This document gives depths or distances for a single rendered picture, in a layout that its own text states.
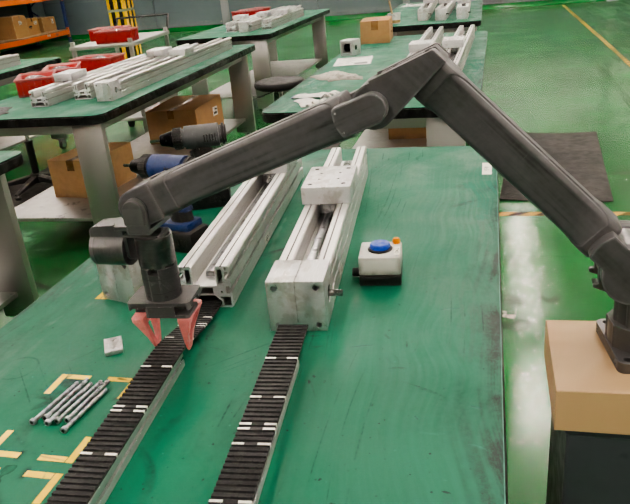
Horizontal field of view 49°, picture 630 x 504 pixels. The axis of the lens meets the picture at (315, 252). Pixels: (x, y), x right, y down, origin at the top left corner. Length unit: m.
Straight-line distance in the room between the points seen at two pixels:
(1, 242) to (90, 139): 0.84
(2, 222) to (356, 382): 2.12
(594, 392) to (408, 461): 0.25
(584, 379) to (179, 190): 0.60
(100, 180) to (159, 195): 2.63
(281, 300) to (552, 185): 0.50
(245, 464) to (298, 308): 0.38
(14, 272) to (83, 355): 1.80
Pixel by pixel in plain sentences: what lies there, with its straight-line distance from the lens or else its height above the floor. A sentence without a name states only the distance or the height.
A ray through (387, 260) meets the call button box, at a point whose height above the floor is 0.83.
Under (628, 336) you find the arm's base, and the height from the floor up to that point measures 0.88.
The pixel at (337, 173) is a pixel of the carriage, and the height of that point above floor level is 0.90.
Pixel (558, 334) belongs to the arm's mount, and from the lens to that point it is 1.06.
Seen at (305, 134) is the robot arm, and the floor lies 1.16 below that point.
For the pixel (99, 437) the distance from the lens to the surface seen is 0.98.
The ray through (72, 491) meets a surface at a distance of 0.92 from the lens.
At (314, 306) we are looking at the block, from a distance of 1.17.
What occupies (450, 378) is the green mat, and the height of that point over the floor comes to 0.78.
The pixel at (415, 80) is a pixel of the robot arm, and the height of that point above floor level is 1.22.
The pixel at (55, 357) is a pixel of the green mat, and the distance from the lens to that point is 1.27.
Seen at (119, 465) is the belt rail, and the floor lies 0.79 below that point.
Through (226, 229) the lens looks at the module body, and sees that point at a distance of 1.51.
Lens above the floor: 1.37
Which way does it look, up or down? 23 degrees down
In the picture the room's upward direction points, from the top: 6 degrees counter-clockwise
